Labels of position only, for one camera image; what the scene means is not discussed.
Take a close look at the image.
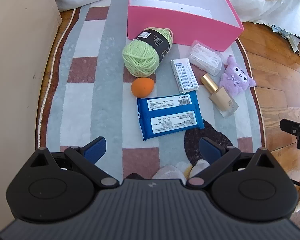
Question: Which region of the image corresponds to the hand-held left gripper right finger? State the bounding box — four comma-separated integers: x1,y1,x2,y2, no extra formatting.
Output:
186,137,277,189

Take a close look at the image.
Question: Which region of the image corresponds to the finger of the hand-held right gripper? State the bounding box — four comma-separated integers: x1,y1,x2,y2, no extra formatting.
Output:
279,119,300,152

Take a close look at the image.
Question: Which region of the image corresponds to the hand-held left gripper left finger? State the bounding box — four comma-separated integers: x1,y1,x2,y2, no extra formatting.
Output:
30,137,120,189

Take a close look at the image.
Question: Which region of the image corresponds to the foundation bottle gold cap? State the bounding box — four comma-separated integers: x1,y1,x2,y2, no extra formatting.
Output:
200,74,239,118

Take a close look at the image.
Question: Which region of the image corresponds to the blue wet wipes pack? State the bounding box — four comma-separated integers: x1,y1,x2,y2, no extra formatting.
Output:
137,91,205,141

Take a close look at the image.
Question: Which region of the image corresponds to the purple plush toy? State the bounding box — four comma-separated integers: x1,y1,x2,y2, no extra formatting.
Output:
219,56,256,96

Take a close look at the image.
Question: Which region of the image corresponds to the orange makeup sponge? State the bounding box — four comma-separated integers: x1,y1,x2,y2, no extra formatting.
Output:
131,77,155,98

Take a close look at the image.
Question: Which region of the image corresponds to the white soap packet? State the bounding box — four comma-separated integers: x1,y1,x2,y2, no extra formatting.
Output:
171,58,199,93

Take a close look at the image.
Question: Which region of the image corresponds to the clear floss pick box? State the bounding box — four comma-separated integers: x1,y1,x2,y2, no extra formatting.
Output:
189,40,223,77

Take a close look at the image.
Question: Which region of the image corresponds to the green yarn ball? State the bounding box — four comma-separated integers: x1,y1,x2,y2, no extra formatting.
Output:
122,27,174,77

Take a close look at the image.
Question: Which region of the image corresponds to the pink cardboard box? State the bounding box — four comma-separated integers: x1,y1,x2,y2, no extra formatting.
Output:
127,0,245,52

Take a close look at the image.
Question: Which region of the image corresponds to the white fluffy fabric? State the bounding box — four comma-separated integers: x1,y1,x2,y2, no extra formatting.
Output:
151,159,210,180

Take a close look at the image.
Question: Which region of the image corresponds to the pile of papers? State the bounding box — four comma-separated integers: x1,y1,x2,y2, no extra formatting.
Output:
271,22,300,62

